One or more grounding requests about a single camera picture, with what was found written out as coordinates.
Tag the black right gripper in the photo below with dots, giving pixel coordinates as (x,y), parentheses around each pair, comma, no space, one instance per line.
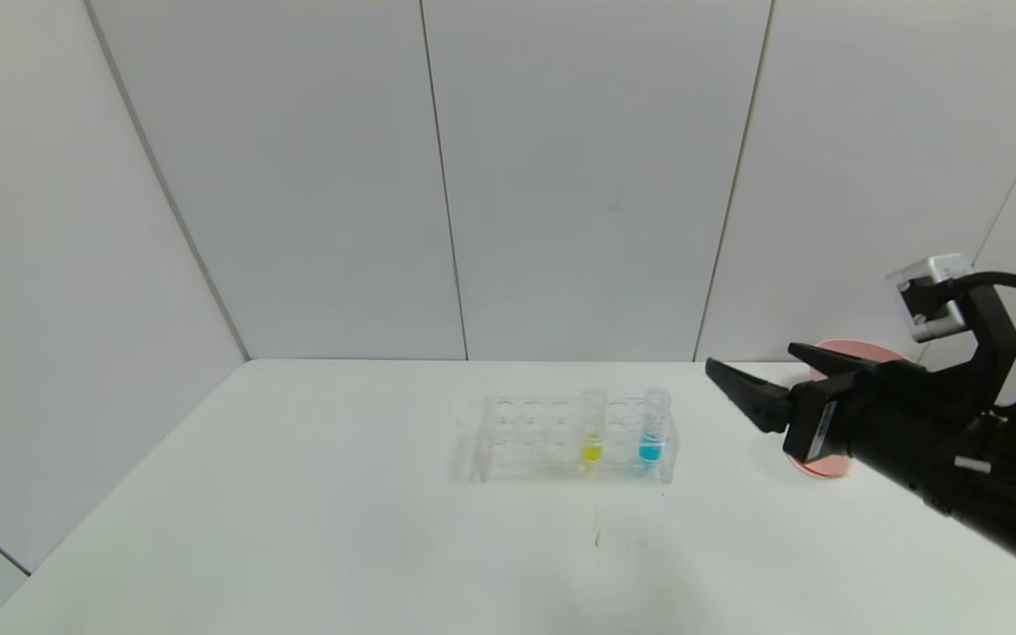
(818,425)

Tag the test tube with yellow pigment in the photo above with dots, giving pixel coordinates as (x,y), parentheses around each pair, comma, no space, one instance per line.
(592,451)

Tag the clear plastic beaker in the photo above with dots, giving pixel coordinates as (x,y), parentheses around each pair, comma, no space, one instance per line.
(825,467)

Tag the test tube with blue pigment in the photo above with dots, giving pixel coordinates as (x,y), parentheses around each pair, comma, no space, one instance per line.
(650,451)

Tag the clear plastic test tube rack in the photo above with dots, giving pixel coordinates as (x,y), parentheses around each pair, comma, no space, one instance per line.
(543,450)

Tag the pink bowl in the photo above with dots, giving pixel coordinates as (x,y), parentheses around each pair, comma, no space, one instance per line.
(861,349)

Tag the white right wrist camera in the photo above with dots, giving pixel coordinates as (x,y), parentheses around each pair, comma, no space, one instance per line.
(936,273)

